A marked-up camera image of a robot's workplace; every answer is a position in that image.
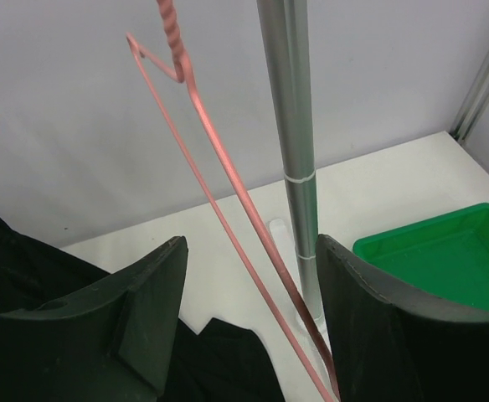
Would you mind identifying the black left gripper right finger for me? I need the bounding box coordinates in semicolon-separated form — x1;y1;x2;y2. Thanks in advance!
316;234;489;401

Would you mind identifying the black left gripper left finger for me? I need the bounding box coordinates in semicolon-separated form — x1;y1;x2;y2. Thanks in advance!
0;236;188;401

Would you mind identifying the pink hanger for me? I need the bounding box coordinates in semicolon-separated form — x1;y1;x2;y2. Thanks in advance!
127;1;339;401

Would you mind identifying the black tank top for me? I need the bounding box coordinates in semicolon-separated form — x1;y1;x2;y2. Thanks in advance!
0;218;283;401

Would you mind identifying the green plastic tray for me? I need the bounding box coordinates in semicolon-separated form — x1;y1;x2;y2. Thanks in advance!
353;203;489;311

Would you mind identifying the white garment rack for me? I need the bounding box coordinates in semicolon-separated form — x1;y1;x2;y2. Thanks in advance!
254;0;333;365

